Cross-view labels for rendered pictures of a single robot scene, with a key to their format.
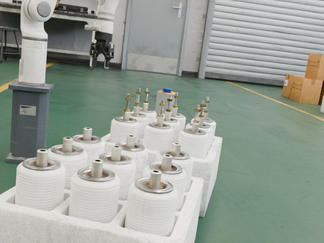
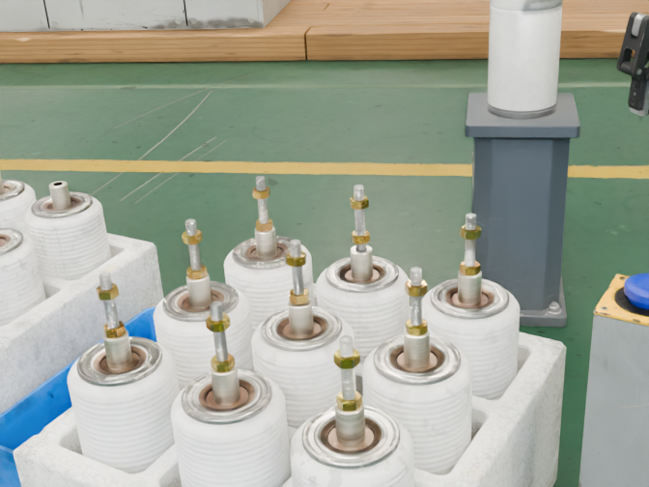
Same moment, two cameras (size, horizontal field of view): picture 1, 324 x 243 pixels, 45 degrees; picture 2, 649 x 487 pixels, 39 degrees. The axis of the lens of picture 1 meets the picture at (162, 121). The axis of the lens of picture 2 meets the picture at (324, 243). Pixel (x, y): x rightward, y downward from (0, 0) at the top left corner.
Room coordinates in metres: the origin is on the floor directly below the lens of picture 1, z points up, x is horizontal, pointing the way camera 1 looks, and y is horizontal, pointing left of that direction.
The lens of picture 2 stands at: (1.67, -0.69, 0.69)
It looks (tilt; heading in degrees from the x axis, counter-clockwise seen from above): 26 degrees down; 110
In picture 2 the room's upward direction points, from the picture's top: 3 degrees counter-clockwise
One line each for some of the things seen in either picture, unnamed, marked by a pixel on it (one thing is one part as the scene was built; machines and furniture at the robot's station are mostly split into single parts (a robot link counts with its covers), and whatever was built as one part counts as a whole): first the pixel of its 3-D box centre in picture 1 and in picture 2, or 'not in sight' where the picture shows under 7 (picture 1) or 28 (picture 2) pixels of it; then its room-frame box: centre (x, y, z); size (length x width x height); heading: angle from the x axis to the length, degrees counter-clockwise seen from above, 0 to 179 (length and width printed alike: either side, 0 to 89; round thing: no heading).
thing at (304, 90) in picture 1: (305, 89); not in sight; (4.93, -1.73, 0.15); 0.30 x 0.24 x 0.30; 8
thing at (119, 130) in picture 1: (123, 145); (273, 325); (1.30, 0.12, 0.16); 0.10 x 0.10 x 0.18
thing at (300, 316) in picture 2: (168, 116); (300, 317); (1.39, -0.02, 0.26); 0.02 x 0.02 x 0.03
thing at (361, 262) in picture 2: (136, 111); (361, 263); (1.42, 0.10, 0.26); 0.02 x 0.02 x 0.03
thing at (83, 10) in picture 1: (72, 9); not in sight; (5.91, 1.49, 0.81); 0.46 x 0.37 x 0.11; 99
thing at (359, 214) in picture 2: (138, 98); (359, 220); (1.42, 0.10, 0.31); 0.01 x 0.01 x 0.08
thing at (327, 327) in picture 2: (167, 119); (301, 329); (1.39, -0.02, 0.25); 0.08 x 0.08 x 0.01
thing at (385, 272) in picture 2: (136, 114); (362, 274); (1.42, 0.10, 0.25); 0.08 x 0.08 x 0.01
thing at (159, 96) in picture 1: (162, 128); (630, 455); (1.69, 0.00, 0.16); 0.07 x 0.07 x 0.31; 78
